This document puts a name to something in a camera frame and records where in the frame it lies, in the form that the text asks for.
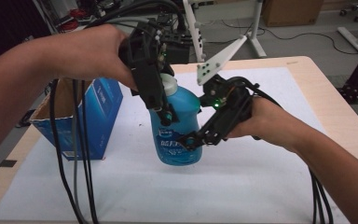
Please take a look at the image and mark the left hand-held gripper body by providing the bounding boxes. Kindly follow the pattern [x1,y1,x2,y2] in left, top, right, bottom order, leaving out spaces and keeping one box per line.
[119,20,175,127]

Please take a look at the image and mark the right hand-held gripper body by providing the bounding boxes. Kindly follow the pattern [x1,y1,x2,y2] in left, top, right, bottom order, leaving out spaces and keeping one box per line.
[195,35,260,147]

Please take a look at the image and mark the blue detergent bottle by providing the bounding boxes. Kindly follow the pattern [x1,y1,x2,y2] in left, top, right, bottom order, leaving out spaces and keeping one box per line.
[148,73,203,166]

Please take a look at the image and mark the blue cardboard box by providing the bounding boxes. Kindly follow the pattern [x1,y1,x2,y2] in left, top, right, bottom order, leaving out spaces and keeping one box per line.
[29,77,124,161]

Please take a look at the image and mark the person's right hand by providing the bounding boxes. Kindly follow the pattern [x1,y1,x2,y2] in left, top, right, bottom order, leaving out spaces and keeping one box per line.
[227,97,294,151]

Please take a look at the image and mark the person's left hand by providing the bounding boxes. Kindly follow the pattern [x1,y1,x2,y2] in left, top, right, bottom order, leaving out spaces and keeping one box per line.
[52,23,138,91]

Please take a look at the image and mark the black equipment box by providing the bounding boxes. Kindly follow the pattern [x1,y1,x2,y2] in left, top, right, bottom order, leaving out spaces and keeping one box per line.
[155,13,194,65]

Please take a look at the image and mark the white table mat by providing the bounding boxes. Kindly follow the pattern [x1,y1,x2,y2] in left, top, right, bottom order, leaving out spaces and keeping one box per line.
[0,66,351,223]

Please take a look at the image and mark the brown cardboard box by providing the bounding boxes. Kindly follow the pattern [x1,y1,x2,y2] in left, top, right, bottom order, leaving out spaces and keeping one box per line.
[261,0,324,28]

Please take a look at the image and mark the dark curtain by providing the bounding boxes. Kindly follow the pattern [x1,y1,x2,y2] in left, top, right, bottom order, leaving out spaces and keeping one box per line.
[0,0,53,68]

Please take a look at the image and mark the black tape patch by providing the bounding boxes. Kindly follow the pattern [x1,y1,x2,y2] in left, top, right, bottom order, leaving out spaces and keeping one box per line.
[0,159,18,172]

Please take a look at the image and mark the red cables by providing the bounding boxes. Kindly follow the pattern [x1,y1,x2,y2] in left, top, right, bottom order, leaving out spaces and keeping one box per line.
[58,8,89,33]

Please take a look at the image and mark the thin black cable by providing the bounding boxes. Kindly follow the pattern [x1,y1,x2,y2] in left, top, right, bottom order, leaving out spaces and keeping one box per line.
[79,79,100,224]

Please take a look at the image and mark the black floor cable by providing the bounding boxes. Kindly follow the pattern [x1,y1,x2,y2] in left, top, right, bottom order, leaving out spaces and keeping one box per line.
[220,19,358,56]

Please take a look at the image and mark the thick black cable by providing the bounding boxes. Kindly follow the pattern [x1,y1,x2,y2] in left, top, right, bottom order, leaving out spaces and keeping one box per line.
[49,0,186,224]

